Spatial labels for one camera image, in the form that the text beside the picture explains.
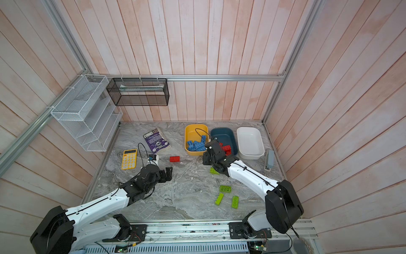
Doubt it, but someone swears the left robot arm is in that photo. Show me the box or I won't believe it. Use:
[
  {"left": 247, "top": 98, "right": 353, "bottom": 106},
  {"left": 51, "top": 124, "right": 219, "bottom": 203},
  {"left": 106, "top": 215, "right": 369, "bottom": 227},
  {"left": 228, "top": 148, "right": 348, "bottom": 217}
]
[{"left": 30, "top": 163, "right": 173, "bottom": 254}]

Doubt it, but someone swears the yellow plastic bin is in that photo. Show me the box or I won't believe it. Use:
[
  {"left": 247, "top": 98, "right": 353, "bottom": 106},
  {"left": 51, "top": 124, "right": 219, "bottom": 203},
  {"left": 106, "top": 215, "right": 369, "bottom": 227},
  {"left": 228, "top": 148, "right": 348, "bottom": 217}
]
[{"left": 184, "top": 124, "right": 210, "bottom": 156}]

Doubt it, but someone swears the teal plastic bin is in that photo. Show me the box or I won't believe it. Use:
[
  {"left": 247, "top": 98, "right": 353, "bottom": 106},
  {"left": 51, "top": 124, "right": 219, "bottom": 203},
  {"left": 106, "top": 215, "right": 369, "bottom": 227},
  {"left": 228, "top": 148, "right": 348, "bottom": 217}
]
[{"left": 210, "top": 127, "right": 239, "bottom": 156}]

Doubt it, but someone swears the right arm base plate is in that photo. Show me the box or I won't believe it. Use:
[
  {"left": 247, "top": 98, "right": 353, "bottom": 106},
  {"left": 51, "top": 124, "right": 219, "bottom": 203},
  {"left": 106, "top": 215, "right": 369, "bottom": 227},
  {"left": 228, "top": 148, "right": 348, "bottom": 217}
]
[{"left": 228, "top": 222, "right": 272, "bottom": 239}]

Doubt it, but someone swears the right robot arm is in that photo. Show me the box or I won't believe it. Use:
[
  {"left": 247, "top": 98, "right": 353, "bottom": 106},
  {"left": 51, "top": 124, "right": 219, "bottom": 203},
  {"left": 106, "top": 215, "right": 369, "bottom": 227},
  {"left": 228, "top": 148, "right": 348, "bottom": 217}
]
[{"left": 203, "top": 140, "right": 304, "bottom": 238}]

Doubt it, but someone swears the black mesh basket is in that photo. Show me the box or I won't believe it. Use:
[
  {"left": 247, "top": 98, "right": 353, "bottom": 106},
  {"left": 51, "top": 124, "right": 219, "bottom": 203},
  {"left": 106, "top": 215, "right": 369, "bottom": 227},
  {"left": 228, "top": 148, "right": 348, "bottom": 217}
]
[{"left": 106, "top": 77, "right": 170, "bottom": 106}]

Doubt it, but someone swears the white wire shelf rack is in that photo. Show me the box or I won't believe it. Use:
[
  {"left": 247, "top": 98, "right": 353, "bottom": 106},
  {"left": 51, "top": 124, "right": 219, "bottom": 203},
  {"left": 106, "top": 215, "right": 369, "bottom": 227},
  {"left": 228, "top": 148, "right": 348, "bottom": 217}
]
[{"left": 51, "top": 75, "right": 123, "bottom": 152}]

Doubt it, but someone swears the red lego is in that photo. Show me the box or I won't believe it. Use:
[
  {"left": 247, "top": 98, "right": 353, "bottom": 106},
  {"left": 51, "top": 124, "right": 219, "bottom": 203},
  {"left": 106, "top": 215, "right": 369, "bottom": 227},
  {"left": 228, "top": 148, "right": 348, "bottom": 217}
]
[{"left": 170, "top": 156, "right": 180, "bottom": 163}]

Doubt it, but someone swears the white plastic bin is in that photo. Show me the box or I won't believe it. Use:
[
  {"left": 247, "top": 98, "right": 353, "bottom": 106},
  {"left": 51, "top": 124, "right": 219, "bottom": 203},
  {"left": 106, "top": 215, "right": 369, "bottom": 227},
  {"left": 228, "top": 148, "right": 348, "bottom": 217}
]
[{"left": 236, "top": 127, "right": 265, "bottom": 160}]

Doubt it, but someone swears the yellow calculator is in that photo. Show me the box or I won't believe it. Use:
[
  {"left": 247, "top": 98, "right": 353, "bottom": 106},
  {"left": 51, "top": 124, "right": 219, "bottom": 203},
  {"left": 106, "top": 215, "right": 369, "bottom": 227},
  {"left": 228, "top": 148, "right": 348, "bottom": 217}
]
[{"left": 121, "top": 149, "right": 137, "bottom": 170}]

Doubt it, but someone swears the purple paperback book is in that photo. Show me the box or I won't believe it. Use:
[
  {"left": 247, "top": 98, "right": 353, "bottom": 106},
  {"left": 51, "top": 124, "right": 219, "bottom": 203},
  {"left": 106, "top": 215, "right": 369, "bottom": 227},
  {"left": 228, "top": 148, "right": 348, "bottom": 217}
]
[{"left": 143, "top": 128, "right": 171, "bottom": 154}]

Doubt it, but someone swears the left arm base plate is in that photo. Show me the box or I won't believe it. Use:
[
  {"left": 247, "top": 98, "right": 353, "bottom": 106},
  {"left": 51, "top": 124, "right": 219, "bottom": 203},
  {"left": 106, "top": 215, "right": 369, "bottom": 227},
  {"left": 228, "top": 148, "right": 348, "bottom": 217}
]
[{"left": 102, "top": 224, "right": 148, "bottom": 242}]

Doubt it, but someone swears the grey stapler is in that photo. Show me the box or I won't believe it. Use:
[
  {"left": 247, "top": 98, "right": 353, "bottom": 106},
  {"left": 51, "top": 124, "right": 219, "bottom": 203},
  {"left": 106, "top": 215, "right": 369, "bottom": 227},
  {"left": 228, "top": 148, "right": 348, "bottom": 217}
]
[{"left": 264, "top": 149, "right": 274, "bottom": 170}]

